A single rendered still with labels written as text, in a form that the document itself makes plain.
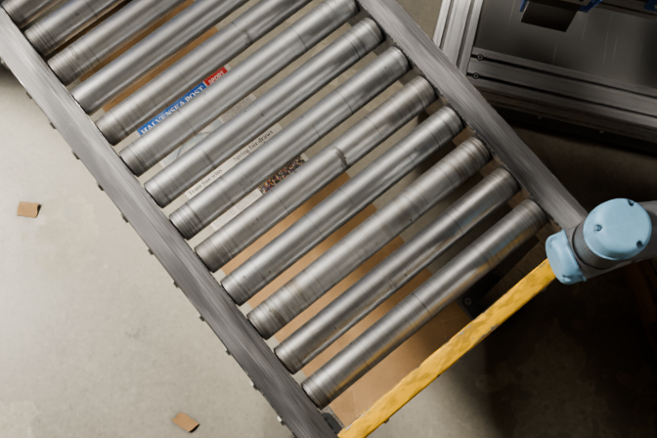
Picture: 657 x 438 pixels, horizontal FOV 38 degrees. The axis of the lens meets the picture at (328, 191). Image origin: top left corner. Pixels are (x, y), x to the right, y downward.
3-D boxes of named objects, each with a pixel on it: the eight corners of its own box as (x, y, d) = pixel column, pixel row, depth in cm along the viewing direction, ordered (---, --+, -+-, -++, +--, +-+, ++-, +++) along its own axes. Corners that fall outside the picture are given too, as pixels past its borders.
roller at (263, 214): (436, 97, 157) (447, 95, 152) (205, 277, 149) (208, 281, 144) (418, 72, 156) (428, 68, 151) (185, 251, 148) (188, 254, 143)
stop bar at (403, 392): (575, 264, 144) (578, 261, 142) (349, 454, 137) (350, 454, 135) (560, 247, 145) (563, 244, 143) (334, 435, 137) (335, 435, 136)
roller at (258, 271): (460, 125, 156) (474, 127, 151) (229, 307, 148) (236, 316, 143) (444, 100, 154) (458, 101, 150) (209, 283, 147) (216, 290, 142)
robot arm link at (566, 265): (572, 283, 131) (558, 292, 139) (646, 256, 132) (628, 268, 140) (550, 229, 133) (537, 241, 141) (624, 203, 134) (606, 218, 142)
